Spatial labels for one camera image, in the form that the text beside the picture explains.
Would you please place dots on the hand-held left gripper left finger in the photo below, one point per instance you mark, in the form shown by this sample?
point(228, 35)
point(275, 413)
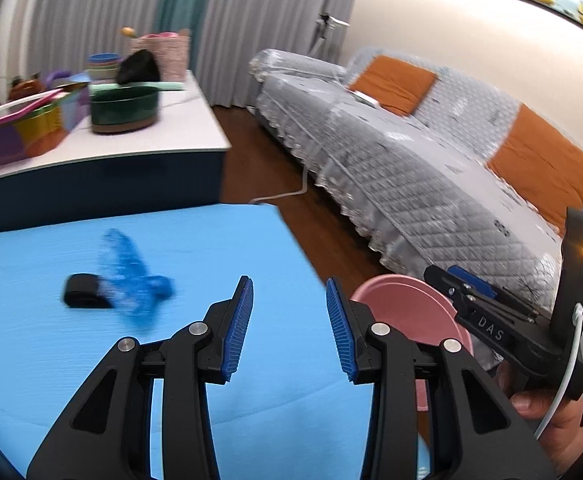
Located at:
point(239, 330)

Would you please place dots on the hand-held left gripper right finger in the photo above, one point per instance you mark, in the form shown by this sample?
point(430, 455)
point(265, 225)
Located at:
point(339, 330)

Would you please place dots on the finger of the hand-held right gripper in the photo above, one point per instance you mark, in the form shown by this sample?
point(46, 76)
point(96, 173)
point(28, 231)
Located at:
point(451, 287)
point(471, 280)

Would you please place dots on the pink plastic plate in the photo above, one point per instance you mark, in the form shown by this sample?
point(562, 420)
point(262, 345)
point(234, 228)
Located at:
point(406, 305)

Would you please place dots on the blue transparent plastic wrapper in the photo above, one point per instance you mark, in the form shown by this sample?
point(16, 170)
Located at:
point(131, 280)

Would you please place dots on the black band roll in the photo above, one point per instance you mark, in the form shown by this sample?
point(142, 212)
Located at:
point(81, 291)

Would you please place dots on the person's right hand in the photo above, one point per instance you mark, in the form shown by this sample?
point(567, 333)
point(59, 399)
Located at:
point(556, 425)

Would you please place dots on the blue mat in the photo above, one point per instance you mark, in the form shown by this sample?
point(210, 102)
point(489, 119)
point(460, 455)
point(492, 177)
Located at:
point(221, 240)

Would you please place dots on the grey quilted sofa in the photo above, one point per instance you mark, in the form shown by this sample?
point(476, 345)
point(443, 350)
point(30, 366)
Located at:
point(396, 170)

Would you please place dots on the orange cushion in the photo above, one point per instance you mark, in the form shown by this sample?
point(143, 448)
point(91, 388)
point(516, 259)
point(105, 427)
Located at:
point(396, 82)
point(546, 165)

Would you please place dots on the white coffee table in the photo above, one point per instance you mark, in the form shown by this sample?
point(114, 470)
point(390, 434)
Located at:
point(171, 130)

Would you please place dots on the dark green round basin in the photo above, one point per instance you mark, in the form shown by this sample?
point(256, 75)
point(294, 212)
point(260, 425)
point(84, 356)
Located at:
point(124, 110)

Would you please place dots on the light green board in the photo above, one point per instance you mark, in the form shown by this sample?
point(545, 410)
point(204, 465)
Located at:
point(171, 85)

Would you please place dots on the black hat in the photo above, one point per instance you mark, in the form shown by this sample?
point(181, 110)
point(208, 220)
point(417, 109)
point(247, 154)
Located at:
point(139, 67)

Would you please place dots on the pink woven basket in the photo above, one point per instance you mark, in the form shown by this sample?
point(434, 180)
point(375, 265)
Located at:
point(171, 52)

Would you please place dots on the white floor lamp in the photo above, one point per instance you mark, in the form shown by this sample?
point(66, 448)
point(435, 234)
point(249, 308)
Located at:
point(330, 27)

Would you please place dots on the colourful storage box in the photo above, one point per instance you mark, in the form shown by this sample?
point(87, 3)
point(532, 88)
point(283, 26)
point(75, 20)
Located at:
point(26, 135)

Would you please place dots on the stack of blue bowls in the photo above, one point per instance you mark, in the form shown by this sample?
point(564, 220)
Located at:
point(103, 65)

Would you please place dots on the purple plastic container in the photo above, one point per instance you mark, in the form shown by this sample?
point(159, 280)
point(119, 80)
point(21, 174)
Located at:
point(56, 79)

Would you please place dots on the grey curtain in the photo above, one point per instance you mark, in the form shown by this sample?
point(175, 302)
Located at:
point(281, 20)
point(86, 5)

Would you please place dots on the small yellow object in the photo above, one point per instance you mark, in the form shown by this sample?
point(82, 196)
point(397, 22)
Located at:
point(128, 32)

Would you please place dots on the pink framed lid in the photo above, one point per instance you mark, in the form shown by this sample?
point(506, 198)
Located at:
point(6, 112)

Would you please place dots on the brown teapot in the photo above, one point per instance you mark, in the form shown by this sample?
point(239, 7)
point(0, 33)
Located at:
point(25, 89)

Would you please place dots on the teal curtain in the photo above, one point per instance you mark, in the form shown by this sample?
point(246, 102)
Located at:
point(189, 0)

